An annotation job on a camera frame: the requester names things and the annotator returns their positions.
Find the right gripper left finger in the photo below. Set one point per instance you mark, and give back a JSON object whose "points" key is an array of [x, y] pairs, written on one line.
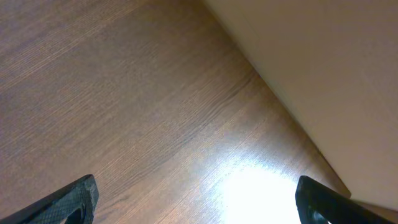
{"points": [[73, 203]]}

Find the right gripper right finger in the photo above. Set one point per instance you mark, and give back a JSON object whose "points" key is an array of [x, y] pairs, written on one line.
{"points": [[317, 203]]}

